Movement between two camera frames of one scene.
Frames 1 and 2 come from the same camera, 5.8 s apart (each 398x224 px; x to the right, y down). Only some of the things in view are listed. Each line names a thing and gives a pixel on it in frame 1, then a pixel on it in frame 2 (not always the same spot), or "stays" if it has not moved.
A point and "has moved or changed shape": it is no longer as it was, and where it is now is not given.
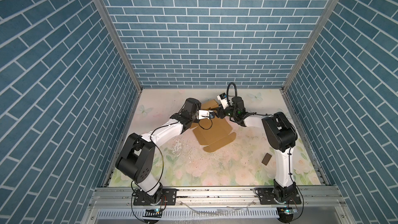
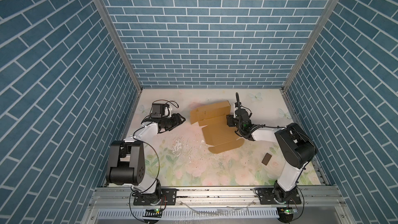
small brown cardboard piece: [266, 158] stays
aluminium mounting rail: [216, 197] stays
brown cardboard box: [212, 133] has moved or changed shape
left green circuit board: [154, 212] stays
